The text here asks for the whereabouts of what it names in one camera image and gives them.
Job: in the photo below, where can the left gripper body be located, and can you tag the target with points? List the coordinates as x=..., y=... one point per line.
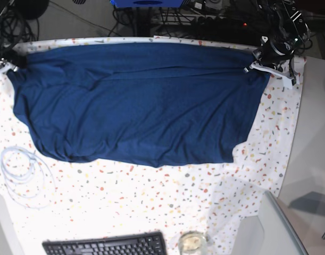
x=272, y=53

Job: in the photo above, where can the blue t-shirt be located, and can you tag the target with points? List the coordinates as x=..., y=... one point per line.
x=149, y=104

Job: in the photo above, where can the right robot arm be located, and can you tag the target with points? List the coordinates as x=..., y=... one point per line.
x=12, y=30

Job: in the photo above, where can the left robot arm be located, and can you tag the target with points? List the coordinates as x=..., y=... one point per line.
x=288, y=33

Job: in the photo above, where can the blue box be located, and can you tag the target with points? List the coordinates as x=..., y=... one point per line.
x=149, y=3

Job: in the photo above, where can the terrazzo patterned tablecloth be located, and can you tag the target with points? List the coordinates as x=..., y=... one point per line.
x=45, y=199

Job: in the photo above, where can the glass jar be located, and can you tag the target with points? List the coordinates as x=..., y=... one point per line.
x=192, y=243

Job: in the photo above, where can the black keyboard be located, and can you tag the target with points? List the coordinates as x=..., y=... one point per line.
x=147, y=243

